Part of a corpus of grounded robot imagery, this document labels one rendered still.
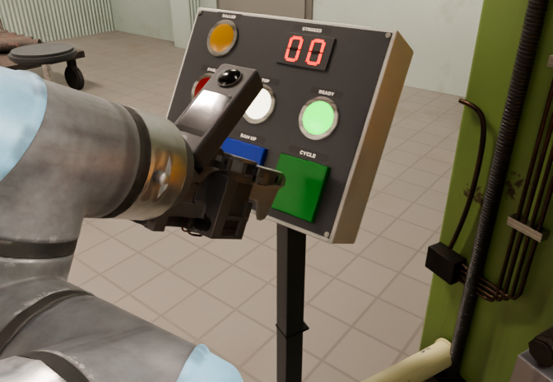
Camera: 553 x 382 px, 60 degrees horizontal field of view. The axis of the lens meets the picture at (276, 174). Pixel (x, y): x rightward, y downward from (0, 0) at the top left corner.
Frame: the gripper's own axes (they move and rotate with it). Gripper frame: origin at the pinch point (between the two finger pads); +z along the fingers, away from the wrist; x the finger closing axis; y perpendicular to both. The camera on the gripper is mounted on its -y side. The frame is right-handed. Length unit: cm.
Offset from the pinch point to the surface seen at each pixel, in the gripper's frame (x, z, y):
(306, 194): 2.0, 5.3, 1.5
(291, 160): -1.6, 5.3, -2.3
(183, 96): -24.2, 6.0, -7.0
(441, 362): 19, 41, 24
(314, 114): -0.5, 5.7, -8.9
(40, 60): -234, 106, -17
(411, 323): -7, 136, 42
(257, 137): -8.3, 6.0, -3.9
